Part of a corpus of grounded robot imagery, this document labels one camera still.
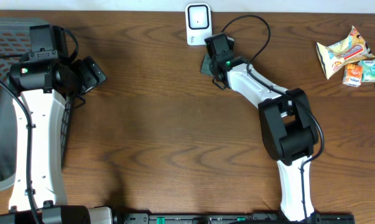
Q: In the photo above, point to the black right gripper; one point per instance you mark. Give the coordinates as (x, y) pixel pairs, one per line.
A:
(203, 68)

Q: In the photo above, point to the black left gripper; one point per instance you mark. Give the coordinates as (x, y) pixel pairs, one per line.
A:
(89, 76)

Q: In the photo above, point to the orange Kleenex tissue pack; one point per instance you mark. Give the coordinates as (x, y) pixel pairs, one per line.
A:
(352, 75)

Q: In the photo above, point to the yellow wet wipes pack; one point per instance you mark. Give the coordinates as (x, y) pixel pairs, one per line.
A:
(349, 50)

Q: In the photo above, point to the green Kleenex tissue pack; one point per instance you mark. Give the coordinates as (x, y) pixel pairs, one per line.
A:
(368, 74)

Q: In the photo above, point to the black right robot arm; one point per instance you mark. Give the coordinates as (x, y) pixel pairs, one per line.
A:
(288, 129)

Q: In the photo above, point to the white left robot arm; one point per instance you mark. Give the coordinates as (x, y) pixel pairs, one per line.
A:
(43, 85)

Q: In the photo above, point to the dark grey plastic basket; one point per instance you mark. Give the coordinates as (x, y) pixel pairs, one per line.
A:
(14, 41)

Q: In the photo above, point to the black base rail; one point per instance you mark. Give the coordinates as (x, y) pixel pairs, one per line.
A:
(255, 218)

